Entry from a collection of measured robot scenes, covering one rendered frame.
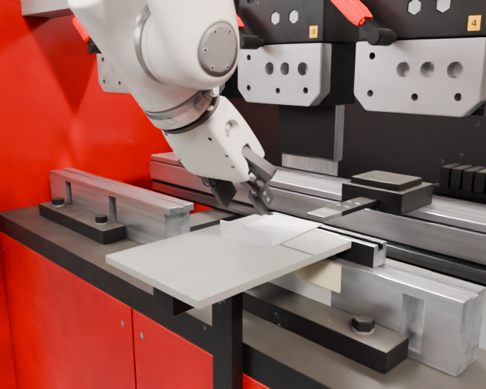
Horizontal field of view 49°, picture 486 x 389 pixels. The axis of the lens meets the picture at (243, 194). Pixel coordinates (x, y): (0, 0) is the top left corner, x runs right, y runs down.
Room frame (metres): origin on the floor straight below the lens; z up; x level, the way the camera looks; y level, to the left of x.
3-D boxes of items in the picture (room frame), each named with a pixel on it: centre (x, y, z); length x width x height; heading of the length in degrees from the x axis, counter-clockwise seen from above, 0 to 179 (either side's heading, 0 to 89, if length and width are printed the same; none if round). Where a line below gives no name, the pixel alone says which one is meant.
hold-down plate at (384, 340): (0.67, -0.08, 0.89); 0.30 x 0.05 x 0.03; 44
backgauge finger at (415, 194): (0.86, -0.20, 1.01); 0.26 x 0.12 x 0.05; 134
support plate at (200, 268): (0.64, 0.01, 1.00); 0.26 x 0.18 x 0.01; 134
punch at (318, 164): (0.74, -0.09, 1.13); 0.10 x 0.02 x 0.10; 44
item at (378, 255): (0.73, -0.11, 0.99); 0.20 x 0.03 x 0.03; 44
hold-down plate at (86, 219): (1.13, 0.37, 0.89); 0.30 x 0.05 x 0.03; 44
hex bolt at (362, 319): (0.60, -0.15, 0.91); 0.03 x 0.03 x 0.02
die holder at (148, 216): (1.14, 0.29, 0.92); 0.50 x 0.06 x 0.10; 44
